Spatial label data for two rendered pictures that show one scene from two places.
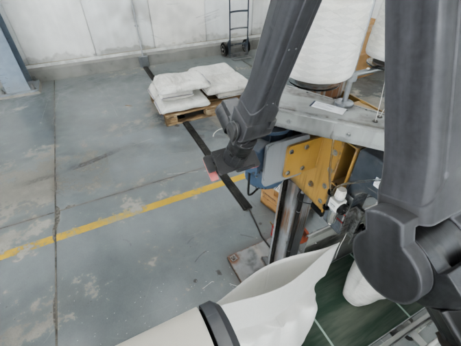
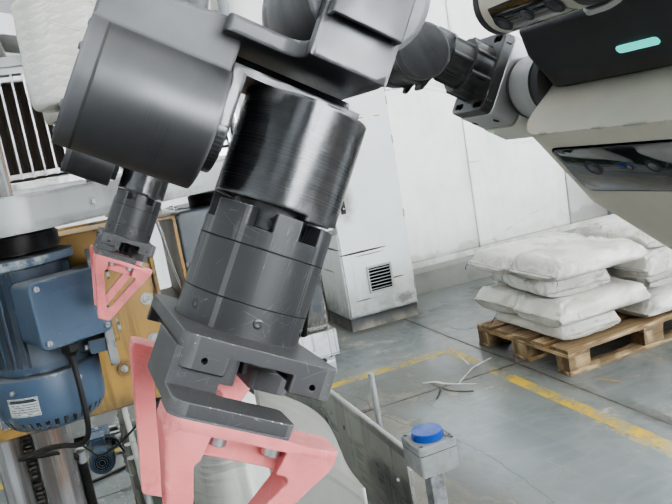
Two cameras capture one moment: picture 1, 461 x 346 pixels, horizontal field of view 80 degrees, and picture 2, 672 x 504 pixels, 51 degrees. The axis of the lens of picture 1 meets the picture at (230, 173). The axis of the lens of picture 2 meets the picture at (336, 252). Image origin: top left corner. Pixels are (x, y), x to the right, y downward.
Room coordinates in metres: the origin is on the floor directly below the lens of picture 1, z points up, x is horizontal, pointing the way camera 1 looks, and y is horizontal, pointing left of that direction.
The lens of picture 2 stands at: (0.21, 0.83, 1.42)
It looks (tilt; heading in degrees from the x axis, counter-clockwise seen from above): 9 degrees down; 276
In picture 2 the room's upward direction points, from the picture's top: 10 degrees counter-clockwise
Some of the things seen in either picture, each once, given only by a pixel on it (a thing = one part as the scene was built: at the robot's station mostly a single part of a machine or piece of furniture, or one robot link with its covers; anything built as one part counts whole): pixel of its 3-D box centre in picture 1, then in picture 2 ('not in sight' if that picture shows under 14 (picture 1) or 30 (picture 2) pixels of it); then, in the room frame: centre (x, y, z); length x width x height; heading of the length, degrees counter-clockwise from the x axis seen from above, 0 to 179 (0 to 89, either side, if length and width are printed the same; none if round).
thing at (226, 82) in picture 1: (224, 83); not in sight; (3.54, 0.07, 0.32); 0.66 x 0.43 x 0.15; 114
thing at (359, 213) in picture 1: (355, 222); not in sight; (0.57, -0.40, 1.08); 0.03 x 0.01 x 0.13; 26
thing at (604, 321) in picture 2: not in sight; (553, 315); (-0.53, -3.19, 0.20); 0.66 x 0.44 x 0.12; 116
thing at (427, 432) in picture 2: not in sight; (427, 434); (0.23, -0.42, 0.84); 0.06 x 0.06 x 0.02
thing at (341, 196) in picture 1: (337, 208); not in sight; (0.57, -0.33, 1.14); 0.05 x 0.04 x 0.16; 26
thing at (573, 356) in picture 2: not in sight; (599, 321); (-0.83, -3.37, 0.07); 1.20 x 0.82 x 0.14; 28
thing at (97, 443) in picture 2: not in sight; (105, 446); (1.57, -1.76, 0.35); 0.30 x 0.15 x 0.15; 116
